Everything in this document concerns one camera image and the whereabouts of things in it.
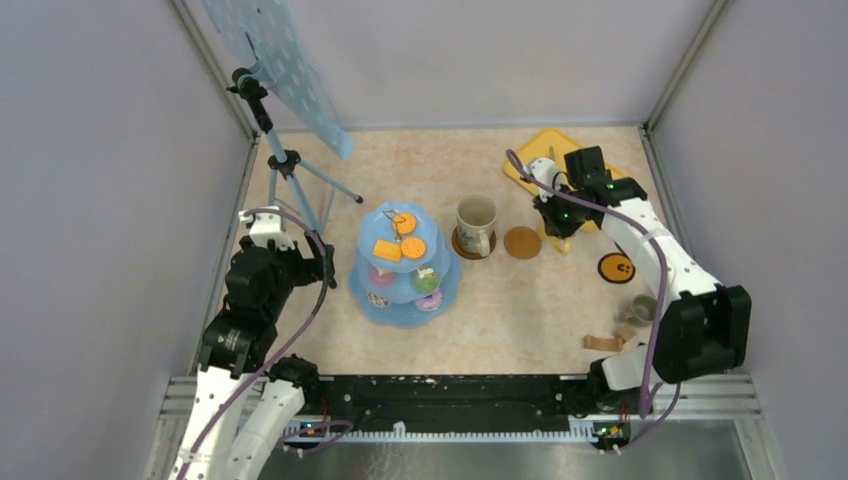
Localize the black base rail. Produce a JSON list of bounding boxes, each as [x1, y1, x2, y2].
[[303, 374, 639, 434]]

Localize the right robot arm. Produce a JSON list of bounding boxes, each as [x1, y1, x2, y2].
[[508, 147, 752, 412]]

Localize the pink frosted donut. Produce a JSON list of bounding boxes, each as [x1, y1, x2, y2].
[[414, 289, 443, 312]]

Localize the blue perforated board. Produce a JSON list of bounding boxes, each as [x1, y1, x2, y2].
[[203, 1, 354, 160]]

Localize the white sprinkled donut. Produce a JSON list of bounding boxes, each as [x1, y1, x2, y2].
[[366, 291, 391, 308]]

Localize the yellow serving tray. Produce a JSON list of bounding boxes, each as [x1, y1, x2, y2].
[[502, 127, 631, 234]]

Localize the green cupcake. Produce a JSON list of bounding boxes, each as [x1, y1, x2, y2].
[[413, 265, 441, 295]]

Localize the orange smiley coaster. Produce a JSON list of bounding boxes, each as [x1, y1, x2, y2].
[[597, 252, 636, 284]]

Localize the dark brown round coaster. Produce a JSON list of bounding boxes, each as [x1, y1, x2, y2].
[[451, 227, 497, 260]]

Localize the square orange biscuit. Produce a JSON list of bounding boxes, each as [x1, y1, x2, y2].
[[372, 239, 403, 263]]

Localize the small wooden block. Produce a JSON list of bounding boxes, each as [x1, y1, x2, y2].
[[583, 325, 637, 353]]

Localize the orange round biscuit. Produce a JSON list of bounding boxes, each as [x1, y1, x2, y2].
[[391, 212, 418, 237], [400, 236, 428, 260]]

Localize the yellow ceramic mug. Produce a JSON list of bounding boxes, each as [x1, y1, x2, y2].
[[536, 220, 572, 255]]

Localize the blue three-tier cake stand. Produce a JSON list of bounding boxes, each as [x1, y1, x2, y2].
[[348, 201, 462, 328]]

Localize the blue tripod stand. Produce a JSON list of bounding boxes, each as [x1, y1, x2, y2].
[[227, 67, 364, 233]]

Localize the beige ceramic mug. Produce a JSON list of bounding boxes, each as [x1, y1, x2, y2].
[[456, 194, 498, 255]]

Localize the light brown round coaster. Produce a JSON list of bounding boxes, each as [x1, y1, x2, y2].
[[503, 226, 542, 260]]

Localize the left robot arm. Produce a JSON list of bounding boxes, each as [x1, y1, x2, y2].
[[168, 206, 336, 479]]

